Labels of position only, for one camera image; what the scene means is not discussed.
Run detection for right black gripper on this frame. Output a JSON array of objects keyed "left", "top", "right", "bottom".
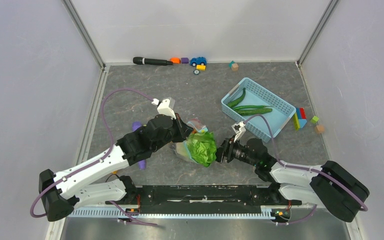
[{"left": 205, "top": 134, "right": 258, "bottom": 167}]

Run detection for clear zip top bag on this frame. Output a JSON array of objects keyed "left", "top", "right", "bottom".
[{"left": 170, "top": 118, "right": 217, "bottom": 167}]

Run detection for green toy cucumber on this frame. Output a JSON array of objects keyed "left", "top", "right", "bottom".
[{"left": 236, "top": 108, "right": 273, "bottom": 116}]

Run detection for green toy cabbage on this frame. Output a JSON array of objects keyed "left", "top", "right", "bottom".
[{"left": 186, "top": 131, "right": 217, "bottom": 167}]

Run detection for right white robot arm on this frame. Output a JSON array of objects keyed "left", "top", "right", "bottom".
[{"left": 215, "top": 138, "right": 370, "bottom": 223}]

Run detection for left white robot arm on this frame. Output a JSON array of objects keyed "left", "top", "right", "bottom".
[{"left": 35, "top": 114, "right": 194, "bottom": 222}]

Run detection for purple toy cylinder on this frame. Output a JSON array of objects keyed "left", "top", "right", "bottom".
[{"left": 131, "top": 121, "right": 147, "bottom": 170}]

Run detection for thin green toy pepper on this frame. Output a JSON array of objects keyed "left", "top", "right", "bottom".
[{"left": 232, "top": 105, "right": 271, "bottom": 111}]

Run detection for curved green toy bean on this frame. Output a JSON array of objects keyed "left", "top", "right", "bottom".
[{"left": 226, "top": 88, "right": 246, "bottom": 109}]

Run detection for light blue plastic basket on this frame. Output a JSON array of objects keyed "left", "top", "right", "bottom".
[{"left": 221, "top": 77, "right": 296, "bottom": 137}]

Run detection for multicolour block stack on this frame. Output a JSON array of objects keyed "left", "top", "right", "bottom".
[{"left": 292, "top": 107, "right": 308, "bottom": 131}]

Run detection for green small cube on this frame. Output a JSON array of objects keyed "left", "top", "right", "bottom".
[{"left": 310, "top": 116, "right": 320, "bottom": 124}]

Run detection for orange toy block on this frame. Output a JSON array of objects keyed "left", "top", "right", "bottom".
[{"left": 170, "top": 57, "right": 182, "bottom": 64}]

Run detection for wooden small cube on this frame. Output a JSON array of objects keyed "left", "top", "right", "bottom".
[{"left": 314, "top": 124, "right": 325, "bottom": 134}]

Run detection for purple toy block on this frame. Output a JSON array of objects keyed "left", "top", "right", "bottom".
[{"left": 180, "top": 57, "right": 190, "bottom": 64}]

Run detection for yellow toy block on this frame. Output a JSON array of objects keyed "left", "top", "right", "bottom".
[{"left": 196, "top": 65, "right": 206, "bottom": 71}]

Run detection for black microphone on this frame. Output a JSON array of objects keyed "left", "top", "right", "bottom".
[{"left": 132, "top": 56, "right": 174, "bottom": 66}]

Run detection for blue toy car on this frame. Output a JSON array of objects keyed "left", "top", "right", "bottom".
[{"left": 189, "top": 56, "right": 207, "bottom": 67}]

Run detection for teal and wood cubes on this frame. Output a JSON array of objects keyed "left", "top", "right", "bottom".
[{"left": 229, "top": 61, "right": 239, "bottom": 72}]

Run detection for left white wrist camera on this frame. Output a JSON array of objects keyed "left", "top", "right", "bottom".
[{"left": 151, "top": 97, "right": 177, "bottom": 119}]

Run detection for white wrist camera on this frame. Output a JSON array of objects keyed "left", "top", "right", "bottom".
[
  {"left": 151, "top": 97, "right": 177, "bottom": 119},
  {"left": 231, "top": 121, "right": 246, "bottom": 142}
]

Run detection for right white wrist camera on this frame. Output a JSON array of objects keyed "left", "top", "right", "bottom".
[{"left": 231, "top": 121, "right": 246, "bottom": 142}]

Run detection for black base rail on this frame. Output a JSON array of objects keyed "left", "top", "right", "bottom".
[{"left": 116, "top": 184, "right": 302, "bottom": 215}]

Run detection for white cable duct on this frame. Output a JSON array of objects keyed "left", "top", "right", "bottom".
[{"left": 68, "top": 206, "right": 275, "bottom": 220}]

